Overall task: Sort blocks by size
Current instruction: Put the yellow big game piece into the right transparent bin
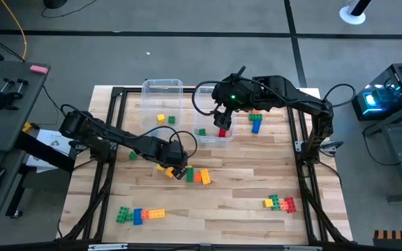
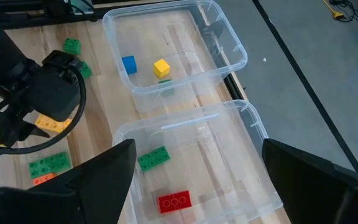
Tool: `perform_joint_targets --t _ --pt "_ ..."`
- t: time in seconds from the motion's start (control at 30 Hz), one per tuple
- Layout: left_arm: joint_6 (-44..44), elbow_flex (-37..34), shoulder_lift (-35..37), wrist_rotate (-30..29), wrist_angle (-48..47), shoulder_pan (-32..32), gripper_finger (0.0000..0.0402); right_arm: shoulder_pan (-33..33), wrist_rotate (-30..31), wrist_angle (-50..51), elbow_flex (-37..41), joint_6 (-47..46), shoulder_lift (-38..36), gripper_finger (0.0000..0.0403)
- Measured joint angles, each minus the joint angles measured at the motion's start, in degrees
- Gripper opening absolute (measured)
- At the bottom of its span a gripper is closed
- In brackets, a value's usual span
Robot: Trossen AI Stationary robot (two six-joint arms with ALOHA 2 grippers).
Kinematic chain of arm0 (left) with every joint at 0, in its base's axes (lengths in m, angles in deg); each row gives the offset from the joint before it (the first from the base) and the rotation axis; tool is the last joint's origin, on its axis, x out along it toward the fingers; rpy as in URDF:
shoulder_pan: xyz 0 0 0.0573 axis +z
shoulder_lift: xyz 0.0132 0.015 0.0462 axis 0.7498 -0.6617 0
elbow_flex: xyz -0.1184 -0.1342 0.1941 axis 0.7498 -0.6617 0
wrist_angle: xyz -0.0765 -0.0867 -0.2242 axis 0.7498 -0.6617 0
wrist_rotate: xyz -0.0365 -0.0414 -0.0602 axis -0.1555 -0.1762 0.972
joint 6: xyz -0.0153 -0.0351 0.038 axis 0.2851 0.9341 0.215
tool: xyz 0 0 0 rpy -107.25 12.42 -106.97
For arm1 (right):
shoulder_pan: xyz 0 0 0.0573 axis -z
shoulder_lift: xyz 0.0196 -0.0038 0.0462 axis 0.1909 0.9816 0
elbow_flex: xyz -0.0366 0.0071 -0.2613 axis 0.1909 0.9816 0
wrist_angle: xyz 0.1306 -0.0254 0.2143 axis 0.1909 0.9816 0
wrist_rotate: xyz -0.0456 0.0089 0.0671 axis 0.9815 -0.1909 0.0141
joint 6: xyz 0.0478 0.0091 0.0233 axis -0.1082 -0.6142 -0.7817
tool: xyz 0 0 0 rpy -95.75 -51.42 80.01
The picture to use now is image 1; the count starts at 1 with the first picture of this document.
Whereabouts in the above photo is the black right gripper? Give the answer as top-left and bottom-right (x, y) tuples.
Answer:
(211, 75), (249, 131)

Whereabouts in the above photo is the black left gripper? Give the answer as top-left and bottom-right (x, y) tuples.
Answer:
(161, 139), (189, 181)

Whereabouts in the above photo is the clear plastic bin with label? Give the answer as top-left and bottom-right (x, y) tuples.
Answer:
(193, 85), (236, 146)

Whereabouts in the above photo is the yellow-orange large block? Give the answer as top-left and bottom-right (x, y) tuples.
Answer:
(148, 208), (166, 220)

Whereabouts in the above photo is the white printed paper sheet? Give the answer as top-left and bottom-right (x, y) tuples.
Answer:
(26, 128), (77, 174)

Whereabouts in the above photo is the black desk leg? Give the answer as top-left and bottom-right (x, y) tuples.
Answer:
(14, 131), (76, 174)

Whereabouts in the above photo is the yellow and black tool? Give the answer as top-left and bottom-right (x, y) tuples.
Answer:
(22, 121), (40, 134)

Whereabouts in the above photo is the white fan base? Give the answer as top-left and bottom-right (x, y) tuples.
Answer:
(338, 0), (373, 26)

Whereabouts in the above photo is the pink eraser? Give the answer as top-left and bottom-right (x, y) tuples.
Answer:
(29, 64), (50, 75)

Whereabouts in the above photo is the black computer tower with lights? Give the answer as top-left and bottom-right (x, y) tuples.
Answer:
(350, 62), (402, 122)

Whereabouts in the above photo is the dark grey desk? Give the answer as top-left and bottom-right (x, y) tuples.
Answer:
(0, 61), (51, 238)

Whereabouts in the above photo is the black round floor base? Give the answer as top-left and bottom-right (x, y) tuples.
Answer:
(43, 0), (68, 10)

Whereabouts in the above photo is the black orange striped box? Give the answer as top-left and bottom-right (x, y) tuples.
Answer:
(372, 229), (402, 251)

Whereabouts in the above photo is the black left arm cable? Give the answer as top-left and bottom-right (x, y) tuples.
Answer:
(59, 103), (199, 160)

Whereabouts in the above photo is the silver metal handle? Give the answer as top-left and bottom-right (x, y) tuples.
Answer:
(87, 243), (128, 251)
(283, 245), (324, 251)

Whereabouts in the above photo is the grey arm base bracket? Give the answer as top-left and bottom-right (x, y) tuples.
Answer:
(320, 140), (344, 154)
(68, 139), (91, 150)

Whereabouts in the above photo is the black double clamp mount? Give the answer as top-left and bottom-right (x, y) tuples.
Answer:
(0, 77), (30, 112)

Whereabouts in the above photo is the yellow cable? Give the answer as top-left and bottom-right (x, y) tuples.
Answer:
(0, 0), (28, 61)

